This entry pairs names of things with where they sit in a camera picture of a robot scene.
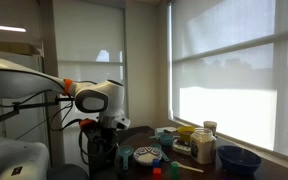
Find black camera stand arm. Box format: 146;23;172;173
0;94;75;128

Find blue patterned white plate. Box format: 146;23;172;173
132;145;163;167

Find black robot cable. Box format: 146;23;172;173
47;98;89;164

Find clear jar white contents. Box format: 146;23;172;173
189;127;218;165

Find medium teal measuring cup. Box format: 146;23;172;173
148;132;177;148

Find small teal measuring cup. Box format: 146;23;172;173
149;143;170;163

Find fluorescent ceiling light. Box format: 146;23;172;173
0;23;27;33

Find light blue cup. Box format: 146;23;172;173
154;127;167;137

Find white roller blind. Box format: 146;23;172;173
53;0;127;129
170;0;288;159

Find large teal measuring cup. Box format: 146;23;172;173
117;145;135;171

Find green block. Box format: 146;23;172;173
170;161;180;180

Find dark upholstered chair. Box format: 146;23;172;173
87;125;155;180

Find yellow bowl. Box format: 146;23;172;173
176;125;197;143

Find white plastic spoon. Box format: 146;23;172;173
171;161;205;174

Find grey round seat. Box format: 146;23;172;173
47;163;89;180

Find small white box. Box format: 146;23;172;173
172;138;192;156

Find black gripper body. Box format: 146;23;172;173
83;121;119;158

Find white paper sheet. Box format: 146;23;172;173
162;126;178;133

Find dark blue bowl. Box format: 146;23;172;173
216;145;263;177

